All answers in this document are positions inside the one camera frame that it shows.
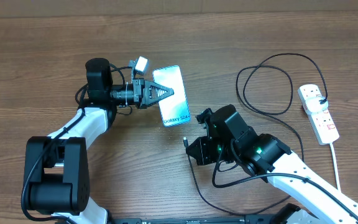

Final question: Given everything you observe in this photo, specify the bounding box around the black USB charging cable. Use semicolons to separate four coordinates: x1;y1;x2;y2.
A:
183;53;328;216

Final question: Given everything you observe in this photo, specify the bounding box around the blue Samsung Galaxy smartphone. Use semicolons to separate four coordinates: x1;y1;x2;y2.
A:
152;65;191;127

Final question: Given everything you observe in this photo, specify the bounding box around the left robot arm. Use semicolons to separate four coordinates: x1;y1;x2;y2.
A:
21;57;174;223

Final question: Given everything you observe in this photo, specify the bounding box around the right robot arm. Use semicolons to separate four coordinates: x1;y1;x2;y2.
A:
184;105;358;223

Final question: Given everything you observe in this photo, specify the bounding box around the white charger adapter plug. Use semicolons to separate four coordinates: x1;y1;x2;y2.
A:
305;96;329;114

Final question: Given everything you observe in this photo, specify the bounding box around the white power strip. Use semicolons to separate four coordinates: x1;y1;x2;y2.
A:
297;84;339;145

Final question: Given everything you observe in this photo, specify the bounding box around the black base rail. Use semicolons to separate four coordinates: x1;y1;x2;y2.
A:
107;203;301;224

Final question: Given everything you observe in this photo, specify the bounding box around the white power strip cord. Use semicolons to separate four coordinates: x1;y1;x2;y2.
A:
329;142;342;191

